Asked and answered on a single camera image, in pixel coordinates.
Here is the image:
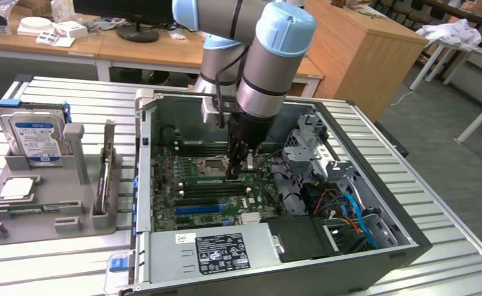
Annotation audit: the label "open black PC case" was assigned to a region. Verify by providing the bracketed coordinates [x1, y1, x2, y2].
[128, 88, 434, 296]

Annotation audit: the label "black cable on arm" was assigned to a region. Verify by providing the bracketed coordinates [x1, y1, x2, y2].
[212, 0, 251, 129]

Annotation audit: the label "wooden cabinet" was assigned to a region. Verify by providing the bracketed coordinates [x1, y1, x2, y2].
[298, 0, 430, 121]

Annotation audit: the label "blue expansion slot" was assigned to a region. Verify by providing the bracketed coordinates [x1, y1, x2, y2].
[174, 204, 222, 216]

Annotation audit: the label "round white plastic item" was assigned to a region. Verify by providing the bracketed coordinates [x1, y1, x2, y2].
[16, 16, 55, 36]

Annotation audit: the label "brown cardboard box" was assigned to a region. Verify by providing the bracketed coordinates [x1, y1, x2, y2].
[16, 0, 76, 20]

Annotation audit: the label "silver socket cover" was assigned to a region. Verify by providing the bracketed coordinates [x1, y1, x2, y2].
[247, 150, 263, 172]

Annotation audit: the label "black RAM slot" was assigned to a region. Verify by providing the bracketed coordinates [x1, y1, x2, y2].
[182, 191, 247, 200]
[182, 187, 247, 195]
[182, 184, 247, 191]

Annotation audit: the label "white box with labels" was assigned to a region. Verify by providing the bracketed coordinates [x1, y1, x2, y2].
[52, 21, 90, 38]

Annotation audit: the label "hard disk with blue caddy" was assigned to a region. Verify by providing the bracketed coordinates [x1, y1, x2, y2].
[0, 96, 72, 169]

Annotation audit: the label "green motherboard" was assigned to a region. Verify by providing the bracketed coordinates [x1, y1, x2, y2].
[151, 147, 291, 232]

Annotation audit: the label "silver power supply with label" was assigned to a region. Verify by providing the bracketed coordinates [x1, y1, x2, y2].
[146, 222, 275, 284]

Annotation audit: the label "dark chairs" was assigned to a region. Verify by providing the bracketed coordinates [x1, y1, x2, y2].
[370, 0, 482, 31]

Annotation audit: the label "graphics card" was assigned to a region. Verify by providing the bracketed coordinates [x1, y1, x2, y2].
[94, 119, 119, 217]

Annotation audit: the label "white crumpled cloth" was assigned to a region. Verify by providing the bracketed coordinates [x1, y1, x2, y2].
[414, 19, 482, 52]

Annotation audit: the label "red and yellow wire bundle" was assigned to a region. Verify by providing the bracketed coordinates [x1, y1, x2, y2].
[314, 188, 367, 235]

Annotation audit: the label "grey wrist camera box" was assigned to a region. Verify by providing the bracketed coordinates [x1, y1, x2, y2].
[202, 96, 242, 125]

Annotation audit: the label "green RAM stick in slot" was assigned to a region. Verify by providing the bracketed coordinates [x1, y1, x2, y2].
[186, 175, 259, 186]

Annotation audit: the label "blue flat wire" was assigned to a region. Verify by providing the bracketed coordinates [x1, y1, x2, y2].
[338, 190, 381, 249]

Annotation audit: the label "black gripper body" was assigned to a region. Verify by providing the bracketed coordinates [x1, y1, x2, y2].
[227, 112, 276, 155]

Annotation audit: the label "white metal table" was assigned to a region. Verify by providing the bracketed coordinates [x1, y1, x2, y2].
[409, 39, 482, 143]

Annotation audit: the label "CPU socket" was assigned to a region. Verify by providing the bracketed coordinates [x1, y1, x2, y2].
[194, 157, 230, 177]

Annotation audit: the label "black computer monitor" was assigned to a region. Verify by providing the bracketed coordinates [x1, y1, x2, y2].
[72, 0, 180, 43]

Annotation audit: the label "long wooden desk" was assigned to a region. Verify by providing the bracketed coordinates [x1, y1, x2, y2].
[0, 15, 326, 97]

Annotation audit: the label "black expansion slot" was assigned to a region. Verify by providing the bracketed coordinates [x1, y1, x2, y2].
[174, 197, 219, 208]

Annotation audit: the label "green RAM stick white label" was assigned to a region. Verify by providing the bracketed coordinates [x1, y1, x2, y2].
[7, 204, 47, 214]

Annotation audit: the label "black case fan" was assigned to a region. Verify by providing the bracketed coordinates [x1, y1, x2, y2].
[322, 223, 375, 255]

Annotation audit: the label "silver CPU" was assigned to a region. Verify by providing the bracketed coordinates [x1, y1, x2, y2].
[0, 178, 36, 202]

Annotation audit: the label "clear plastic bag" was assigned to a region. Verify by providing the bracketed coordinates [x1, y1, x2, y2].
[0, 0, 20, 17]

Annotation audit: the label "silver metal disk bay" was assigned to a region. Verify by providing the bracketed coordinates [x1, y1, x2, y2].
[282, 113, 337, 176]

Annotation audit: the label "white paper sheets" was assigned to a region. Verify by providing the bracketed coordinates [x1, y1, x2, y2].
[35, 31, 76, 47]

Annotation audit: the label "blue case latch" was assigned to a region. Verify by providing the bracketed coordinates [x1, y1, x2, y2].
[107, 257, 127, 274]

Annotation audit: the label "grey parts rack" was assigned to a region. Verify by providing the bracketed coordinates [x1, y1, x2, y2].
[0, 122, 123, 248]

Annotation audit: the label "black waste bin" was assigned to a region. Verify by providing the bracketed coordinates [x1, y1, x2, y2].
[147, 70, 172, 86]

